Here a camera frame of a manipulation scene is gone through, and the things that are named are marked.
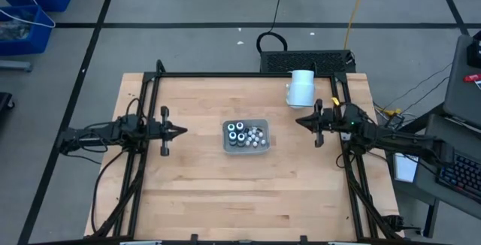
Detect black aluminium table frame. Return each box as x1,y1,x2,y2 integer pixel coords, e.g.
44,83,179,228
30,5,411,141
89,59,405,244

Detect white plastic bin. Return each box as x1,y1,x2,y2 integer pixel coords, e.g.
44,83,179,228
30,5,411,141
222,119,271,156

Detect black perforated computer case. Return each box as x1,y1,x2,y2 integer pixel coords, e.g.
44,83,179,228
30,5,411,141
259,49,357,75

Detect black corner power adapter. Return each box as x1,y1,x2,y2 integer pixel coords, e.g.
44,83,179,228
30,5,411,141
383,214,422,234

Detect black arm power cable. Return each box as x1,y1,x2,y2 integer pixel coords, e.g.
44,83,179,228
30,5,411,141
91,149,127,234

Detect black hanging cable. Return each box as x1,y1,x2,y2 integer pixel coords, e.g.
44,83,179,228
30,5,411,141
256,0,289,55

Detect black item on table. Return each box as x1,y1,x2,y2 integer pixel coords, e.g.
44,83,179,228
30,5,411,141
467,30,481,69

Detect grey side table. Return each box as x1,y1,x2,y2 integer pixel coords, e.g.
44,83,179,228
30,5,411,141
442,33,481,129

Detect grey desk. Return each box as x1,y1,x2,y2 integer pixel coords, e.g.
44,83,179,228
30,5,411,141
413,113,481,222

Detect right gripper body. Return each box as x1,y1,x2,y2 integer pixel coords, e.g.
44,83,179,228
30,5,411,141
313,98,342,149

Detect white paper sheet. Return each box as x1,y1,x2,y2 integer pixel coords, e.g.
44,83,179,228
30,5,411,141
393,153,419,184

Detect white cylinder on stand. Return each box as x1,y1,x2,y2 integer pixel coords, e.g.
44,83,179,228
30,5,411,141
285,69,316,110

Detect black keyboard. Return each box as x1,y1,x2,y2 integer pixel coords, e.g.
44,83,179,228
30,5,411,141
435,150,481,204

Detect grey metal bar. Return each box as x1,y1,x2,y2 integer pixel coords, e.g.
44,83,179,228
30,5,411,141
0,59,33,73

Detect yellow hanging cable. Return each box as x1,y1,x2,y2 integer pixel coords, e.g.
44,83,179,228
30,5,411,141
343,0,371,50

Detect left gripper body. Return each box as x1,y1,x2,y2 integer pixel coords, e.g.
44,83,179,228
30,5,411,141
148,105,171,157

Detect black equipment on floor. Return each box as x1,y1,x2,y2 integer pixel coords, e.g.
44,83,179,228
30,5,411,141
0,92,16,126

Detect white cable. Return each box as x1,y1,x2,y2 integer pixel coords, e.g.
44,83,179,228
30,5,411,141
0,0,56,29

